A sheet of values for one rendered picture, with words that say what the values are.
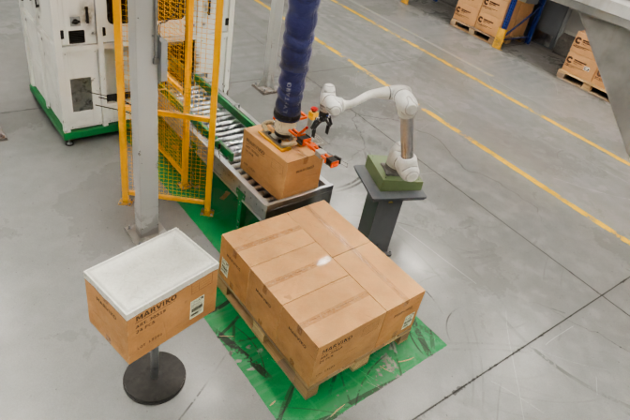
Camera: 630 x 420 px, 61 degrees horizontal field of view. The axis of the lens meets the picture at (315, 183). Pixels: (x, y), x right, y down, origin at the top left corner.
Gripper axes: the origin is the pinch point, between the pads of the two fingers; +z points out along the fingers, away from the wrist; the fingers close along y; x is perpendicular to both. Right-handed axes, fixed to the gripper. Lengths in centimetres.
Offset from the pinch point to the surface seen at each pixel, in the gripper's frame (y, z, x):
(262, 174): 21, 56, -39
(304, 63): 2, -46, -30
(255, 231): 57, 68, 10
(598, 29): 190, -185, 237
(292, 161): 13.9, 27.6, -10.0
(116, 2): 104, -64, -129
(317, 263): 37, 68, 61
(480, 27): -726, 102, -351
